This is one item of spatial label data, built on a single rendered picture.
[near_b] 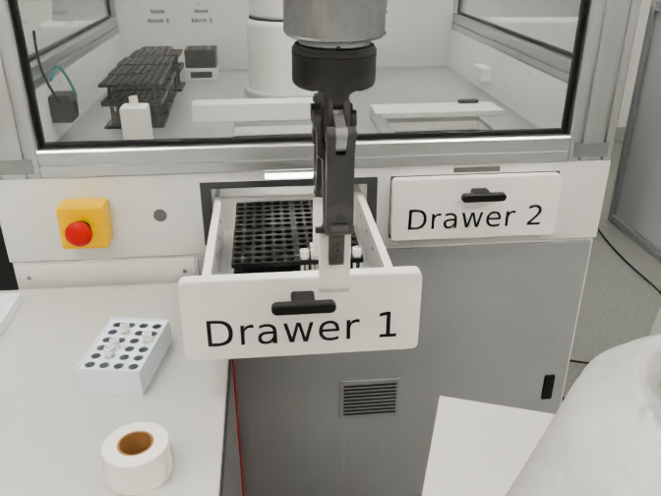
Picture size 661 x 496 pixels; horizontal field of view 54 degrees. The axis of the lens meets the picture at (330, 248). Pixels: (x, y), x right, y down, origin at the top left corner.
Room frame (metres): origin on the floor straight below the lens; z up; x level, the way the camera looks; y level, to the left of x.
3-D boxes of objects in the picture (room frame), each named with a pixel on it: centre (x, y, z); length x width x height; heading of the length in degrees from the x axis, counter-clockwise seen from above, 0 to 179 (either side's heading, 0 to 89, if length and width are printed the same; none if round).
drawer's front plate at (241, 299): (0.68, 0.03, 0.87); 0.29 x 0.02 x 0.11; 96
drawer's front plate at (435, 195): (1.03, -0.25, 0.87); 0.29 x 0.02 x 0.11; 96
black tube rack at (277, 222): (0.88, 0.05, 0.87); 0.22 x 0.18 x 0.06; 6
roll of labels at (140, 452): (0.54, 0.21, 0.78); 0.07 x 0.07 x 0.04
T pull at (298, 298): (0.65, 0.03, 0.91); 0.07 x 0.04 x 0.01; 96
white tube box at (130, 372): (0.73, 0.28, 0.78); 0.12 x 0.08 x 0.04; 176
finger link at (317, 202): (0.63, 0.00, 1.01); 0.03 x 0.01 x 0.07; 96
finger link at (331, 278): (0.56, 0.00, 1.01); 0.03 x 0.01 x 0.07; 96
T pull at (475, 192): (1.00, -0.25, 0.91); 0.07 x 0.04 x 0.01; 96
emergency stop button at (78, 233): (0.92, 0.39, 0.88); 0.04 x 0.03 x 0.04; 96
